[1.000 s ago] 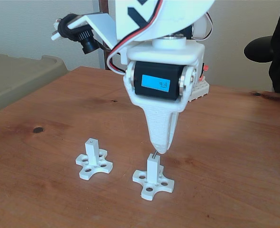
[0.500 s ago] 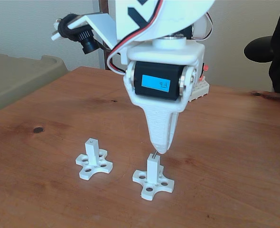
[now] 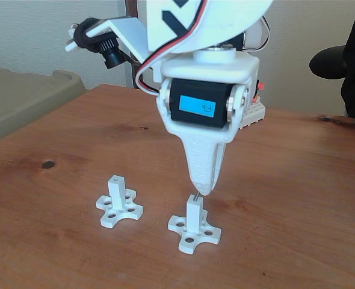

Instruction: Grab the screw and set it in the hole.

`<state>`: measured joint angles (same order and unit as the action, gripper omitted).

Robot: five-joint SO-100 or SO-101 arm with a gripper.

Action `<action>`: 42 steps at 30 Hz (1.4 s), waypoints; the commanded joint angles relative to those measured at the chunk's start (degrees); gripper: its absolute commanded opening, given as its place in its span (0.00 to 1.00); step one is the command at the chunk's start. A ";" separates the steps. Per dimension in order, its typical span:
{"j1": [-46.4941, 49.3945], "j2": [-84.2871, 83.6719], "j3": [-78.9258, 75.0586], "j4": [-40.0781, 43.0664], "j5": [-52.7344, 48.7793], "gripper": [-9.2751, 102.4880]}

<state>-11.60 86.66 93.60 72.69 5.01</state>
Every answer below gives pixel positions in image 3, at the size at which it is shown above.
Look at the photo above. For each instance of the orange and black clamp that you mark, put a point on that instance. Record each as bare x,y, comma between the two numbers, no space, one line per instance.
260,86

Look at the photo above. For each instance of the brown wooden strip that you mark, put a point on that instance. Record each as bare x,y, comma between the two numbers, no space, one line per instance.
131,7

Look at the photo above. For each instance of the black chair armrest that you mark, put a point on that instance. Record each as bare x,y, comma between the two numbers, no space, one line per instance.
328,63

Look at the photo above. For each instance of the olive plastic bin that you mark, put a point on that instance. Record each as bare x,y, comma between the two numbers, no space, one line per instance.
21,96

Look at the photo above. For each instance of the white cross-base post stand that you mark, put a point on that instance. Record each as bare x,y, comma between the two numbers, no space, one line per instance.
116,192
194,213

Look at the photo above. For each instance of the white studded base plate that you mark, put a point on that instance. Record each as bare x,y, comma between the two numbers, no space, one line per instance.
254,116

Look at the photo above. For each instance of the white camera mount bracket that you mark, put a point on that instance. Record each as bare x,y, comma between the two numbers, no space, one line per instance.
126,28

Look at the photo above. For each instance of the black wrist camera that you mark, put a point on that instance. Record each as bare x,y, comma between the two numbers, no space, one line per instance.
112,58

